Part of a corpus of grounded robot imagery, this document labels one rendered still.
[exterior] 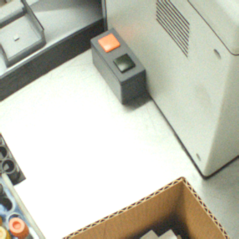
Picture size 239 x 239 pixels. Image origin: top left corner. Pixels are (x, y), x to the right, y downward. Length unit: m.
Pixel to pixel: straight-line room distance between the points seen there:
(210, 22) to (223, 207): 0.27
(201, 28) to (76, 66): 0.28
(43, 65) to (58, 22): 0.05
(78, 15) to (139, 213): 0.26
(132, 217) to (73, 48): 0.26
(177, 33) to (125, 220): 0.15
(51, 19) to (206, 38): 0.28
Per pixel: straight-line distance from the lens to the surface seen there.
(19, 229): 0.56
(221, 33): 0.46
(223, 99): 0.52
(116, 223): 0.54
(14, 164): 0.68
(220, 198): 0.68
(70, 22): 0.72
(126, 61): 0.68
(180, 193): 0.56
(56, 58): 0.75
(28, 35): 0.72
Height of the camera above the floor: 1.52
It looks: 66 degrees down
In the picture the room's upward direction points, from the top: 5 degrees counter-clockwise
